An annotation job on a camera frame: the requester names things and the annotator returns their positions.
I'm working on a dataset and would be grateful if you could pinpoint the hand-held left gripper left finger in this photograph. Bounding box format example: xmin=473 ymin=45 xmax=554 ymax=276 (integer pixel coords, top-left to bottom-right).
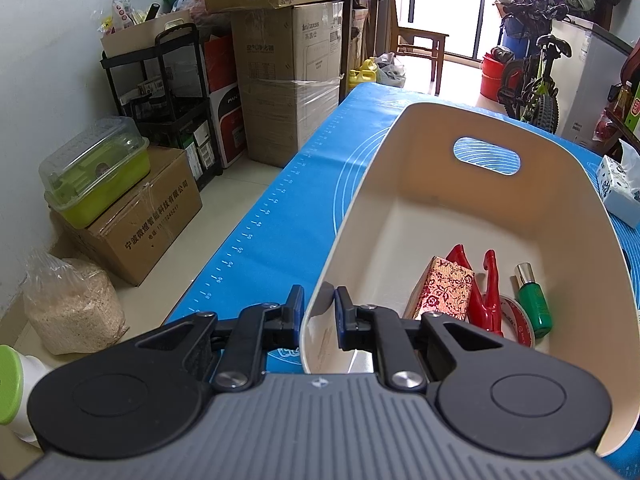
xmin=132 ymin=285 xmax=306 ymax=393

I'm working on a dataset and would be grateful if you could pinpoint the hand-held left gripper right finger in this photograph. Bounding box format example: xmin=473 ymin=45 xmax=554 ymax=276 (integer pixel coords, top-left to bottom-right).
xmin=334 ymin=286 xmax=506 ymax=393

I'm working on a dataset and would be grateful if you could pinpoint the red patterned box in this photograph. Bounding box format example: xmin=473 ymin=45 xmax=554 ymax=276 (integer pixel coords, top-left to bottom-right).
xmin=402 ymin=256 xmax=476 ymax=322

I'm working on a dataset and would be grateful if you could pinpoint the red toy plane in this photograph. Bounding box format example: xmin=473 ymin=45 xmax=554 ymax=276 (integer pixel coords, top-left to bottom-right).
xmin=446 ymin=244 xmax=505 ymax=337

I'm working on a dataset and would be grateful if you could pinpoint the beige plastic storage bin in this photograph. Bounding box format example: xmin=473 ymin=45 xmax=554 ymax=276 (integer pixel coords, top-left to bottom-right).
xmin=300 ymin=102 xmax=640 ymax=458

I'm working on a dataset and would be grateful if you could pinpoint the red and white tape roll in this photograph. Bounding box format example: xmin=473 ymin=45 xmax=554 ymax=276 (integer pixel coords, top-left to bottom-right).
xmin=492 ymin=296 xmax=536 ymax=348

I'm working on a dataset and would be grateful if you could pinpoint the green bottle with silver cap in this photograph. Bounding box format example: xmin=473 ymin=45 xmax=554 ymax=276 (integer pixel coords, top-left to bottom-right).
xmin=514 ymin=261 xmax=553 ymax=339

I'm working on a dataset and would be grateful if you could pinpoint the blue silicone baking mat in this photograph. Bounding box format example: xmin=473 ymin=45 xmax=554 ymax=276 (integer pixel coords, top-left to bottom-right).
xmin=165 ymin=82 xmax=640 ymax=480

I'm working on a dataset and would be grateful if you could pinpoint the printed brown cardboard box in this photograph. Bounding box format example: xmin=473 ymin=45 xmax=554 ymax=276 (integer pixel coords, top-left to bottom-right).
xmin=62 ymin=146 xmax=203 ymax=287

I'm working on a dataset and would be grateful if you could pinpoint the red and white appliance box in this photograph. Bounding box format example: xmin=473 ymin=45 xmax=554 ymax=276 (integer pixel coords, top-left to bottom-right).
xmin=204 ymin=35 xmax=247 ymax=168

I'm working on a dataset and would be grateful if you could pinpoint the clear bag of grain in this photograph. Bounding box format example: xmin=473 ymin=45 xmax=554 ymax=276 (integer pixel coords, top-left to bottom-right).
xmin=22 ymin=255 xmax=128 ymax=356

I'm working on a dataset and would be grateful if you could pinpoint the large tall cardboard box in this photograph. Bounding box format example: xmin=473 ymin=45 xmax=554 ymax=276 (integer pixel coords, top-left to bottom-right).
xmin=231 ymin=1 xmax=346 ymax=168

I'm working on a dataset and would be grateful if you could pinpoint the black utility cart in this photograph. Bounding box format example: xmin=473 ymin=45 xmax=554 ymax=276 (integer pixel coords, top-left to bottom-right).
xmin=100 ymin=22 xmax=223 ymax=191

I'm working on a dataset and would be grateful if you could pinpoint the yellow plastic jug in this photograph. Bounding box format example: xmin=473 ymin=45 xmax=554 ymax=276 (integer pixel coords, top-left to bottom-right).
xmin=347 ymin=58 xmax=378 ymax=93

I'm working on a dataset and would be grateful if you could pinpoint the green plastic lidded container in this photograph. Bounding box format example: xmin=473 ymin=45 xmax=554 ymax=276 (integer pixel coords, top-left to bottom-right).
xmin=39 ymin=116 xmax=151 ymax=228

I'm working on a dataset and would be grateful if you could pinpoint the crumpled grey plastic bag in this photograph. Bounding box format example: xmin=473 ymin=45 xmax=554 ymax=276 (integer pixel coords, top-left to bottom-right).
xmin=375 ymin=52 xmax=407 ymax=88

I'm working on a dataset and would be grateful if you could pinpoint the red bucket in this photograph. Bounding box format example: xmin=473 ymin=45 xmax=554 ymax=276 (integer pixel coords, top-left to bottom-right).
xmin=481 ymin=52 xmax=507 ymax=101

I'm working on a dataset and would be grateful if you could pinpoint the wooden chair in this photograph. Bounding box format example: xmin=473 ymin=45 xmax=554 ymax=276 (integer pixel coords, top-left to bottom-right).
xmin=387 ymin=0 xmax=450 ymax=96

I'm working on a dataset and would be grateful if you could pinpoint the white bottle with green cap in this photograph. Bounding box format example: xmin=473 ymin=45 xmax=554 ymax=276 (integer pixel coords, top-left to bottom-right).
xmin=0 ymin=345 xmax=53 ymax=443

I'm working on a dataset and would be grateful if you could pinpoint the green and black bicycle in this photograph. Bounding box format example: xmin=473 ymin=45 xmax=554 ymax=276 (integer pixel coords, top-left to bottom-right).
xmin=487 ymin=0 xmax=573 ymax=136

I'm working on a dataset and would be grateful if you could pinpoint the white tissue box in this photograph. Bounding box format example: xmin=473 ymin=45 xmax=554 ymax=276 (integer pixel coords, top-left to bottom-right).
xmin=596 ymin=140 xmax=640 ymax=226

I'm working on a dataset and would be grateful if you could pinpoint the open cardboard box of sundries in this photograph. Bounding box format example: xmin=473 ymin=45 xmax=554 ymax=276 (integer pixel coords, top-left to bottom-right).
xmin=101 ymin=7 xmax=193 ymax=58

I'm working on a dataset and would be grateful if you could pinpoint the glass balcony door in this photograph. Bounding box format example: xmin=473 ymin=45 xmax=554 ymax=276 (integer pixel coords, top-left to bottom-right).
xmin=412 ymin=0 xmax=523 ymax=61

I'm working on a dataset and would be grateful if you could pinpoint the white chest freezer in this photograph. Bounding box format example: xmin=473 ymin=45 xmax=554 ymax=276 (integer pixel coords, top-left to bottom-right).
xmin=550 ymin=15 xmax=633 ymax=153

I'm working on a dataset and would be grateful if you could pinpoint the green and white carton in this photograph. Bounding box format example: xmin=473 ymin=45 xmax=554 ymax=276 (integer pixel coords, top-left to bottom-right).
xmin=625 ymin=82 xmax=640 ymax=136

